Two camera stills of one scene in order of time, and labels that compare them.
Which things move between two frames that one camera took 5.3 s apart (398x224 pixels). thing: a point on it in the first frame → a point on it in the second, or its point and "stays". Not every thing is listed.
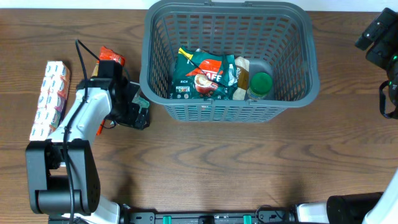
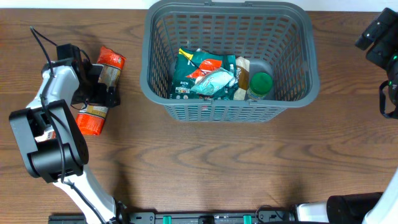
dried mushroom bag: (242, 71) stays
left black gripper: (133, 117) → (102, 97)
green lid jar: (260, 84) stays
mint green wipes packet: (142, 103) → (213, 83)
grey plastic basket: (277, 37) stays
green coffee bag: (201, 75) stays
